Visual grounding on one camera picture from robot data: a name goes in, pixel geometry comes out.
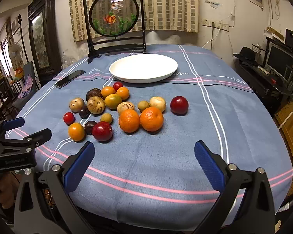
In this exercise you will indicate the white oval plate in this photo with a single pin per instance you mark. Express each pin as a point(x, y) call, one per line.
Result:
point(143, 68)

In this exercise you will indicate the wall power strip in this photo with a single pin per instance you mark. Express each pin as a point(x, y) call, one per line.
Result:
point(215, 24)

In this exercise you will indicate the goldfish round screen ornament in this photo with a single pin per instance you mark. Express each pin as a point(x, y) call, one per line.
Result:
point(114, 26)

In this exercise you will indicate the large red plum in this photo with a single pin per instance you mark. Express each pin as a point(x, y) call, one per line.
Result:
point(179, 105)

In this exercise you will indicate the dark purple small plum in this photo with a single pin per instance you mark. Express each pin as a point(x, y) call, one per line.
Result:
point(84, 112)

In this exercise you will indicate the blue striped tablecloth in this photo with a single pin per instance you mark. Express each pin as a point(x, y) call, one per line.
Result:
point(153, 179)

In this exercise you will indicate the orange yellow small fruit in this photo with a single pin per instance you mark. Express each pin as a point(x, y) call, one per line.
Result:
point(76, 132)

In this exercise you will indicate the standing fan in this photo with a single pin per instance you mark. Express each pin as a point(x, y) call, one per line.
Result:
point(15, 54)

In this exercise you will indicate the red plum front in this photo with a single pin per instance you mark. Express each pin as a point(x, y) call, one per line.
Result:
point(102, 131)

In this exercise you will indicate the yellow-green orange fruit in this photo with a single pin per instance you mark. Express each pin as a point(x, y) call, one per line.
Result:
point(112, 101)

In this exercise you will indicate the tan round fruit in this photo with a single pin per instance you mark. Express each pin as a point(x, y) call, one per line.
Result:
point(76, 104)

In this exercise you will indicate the black desk shelf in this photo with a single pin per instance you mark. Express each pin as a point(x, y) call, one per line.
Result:
point(271, 89)

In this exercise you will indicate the striped beige pepino fruit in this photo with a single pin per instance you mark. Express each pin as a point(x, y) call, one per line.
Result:
point(125, 106)

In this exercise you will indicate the large orange mandarin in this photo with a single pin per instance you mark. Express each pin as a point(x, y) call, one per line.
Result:
point(151, 119)
point(129, 121)

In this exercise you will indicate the pale cream round fruit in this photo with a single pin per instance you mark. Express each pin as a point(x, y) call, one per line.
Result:
point(158, 102)

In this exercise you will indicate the small olive longan fruit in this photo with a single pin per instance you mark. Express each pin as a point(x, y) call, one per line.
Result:
point(142, 105)

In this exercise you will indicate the computer monitor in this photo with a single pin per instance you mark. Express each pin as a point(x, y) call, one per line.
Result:
point(280, 59)

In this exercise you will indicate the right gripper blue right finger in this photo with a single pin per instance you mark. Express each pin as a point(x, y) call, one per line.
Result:
point(212, 165)

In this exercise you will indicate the speckled beige passion fruit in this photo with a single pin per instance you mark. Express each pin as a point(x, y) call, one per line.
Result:
point(96, 105)

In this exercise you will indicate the black smartphone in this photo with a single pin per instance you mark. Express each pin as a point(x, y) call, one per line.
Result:
point(65, 81)

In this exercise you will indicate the small orange tangerine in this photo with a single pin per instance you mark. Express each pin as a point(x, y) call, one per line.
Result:
point(107, 90)
point(123, 92)

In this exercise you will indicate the small yellow-brown longan fruit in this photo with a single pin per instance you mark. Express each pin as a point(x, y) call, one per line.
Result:
point(107, 117)

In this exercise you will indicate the dark brown mangosteen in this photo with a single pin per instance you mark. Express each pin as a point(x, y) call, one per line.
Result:
point(95, 92)

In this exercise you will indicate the checked beige curtain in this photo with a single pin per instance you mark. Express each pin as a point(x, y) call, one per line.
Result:
point(167, 15)

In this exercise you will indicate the small red cherry tomato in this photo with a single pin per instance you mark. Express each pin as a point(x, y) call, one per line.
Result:
point(117, 85)

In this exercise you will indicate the black hat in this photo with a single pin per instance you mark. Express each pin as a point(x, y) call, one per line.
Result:
point(246, 54)

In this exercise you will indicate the dark purple plum front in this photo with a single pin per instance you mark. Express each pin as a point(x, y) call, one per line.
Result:
point(89, 125)

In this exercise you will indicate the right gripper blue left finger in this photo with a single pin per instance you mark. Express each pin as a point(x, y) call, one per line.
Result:
point(76, 166)

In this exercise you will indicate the dark framed wall painting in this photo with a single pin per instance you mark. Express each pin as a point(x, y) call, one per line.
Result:
point(43, 39)

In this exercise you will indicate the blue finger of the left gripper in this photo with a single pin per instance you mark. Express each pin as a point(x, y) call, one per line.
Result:
point(13, 123)
point(30, 141)

